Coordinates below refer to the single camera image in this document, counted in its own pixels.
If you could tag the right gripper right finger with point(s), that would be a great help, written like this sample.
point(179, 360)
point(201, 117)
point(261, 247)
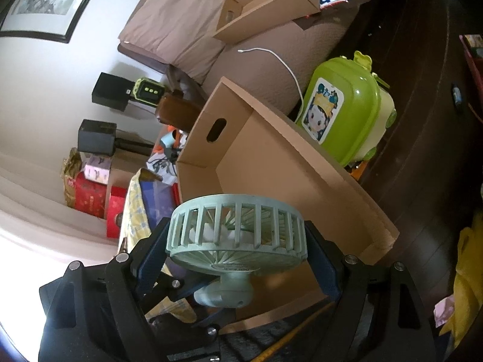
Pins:
point(344, 279)

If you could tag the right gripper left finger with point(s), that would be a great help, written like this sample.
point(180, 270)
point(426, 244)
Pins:
point(129, 277)

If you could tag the mint green handheld fan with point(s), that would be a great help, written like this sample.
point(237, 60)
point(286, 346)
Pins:
point(234, 237)

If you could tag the yellow checkered tablecloth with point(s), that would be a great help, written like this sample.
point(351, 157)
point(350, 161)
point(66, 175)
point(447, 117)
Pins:
point(135, 227)

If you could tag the red gift box lower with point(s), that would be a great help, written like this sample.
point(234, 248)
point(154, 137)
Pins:
point(115, 207)

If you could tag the red gift bag upper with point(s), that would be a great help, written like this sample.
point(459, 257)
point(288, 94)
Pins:
point(90, 196)

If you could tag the pink small box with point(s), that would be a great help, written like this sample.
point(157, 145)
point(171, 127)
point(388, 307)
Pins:
point(97, 169)

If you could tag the gold paper bag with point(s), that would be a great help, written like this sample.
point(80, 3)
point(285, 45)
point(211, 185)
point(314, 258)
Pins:
point(71, 167)

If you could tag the black speaker left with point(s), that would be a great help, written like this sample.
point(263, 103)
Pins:
point(97, 137)

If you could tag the black speaker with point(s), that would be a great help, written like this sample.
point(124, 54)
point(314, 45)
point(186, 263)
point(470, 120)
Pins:
point(112, 91)
point(97, 137)

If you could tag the large open cardboard box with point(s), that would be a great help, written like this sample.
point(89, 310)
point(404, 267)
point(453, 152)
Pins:
point(239, 145)

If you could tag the black speaker right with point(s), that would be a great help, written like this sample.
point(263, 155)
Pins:
point(112, 91)

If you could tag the brown sofa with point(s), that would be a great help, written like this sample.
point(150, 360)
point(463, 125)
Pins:
point(274, 65)

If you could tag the brown sofa cushion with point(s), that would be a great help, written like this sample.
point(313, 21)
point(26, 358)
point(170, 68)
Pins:
point(176, 32)

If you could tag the framed ink painting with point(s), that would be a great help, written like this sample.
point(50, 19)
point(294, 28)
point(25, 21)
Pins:
point(51, 20)

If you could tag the shallow cardboard tray on sofa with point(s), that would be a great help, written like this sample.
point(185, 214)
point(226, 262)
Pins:
point(242, 19)

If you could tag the brown cardboard box by wall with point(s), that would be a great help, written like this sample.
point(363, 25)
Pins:
point(124, 165)

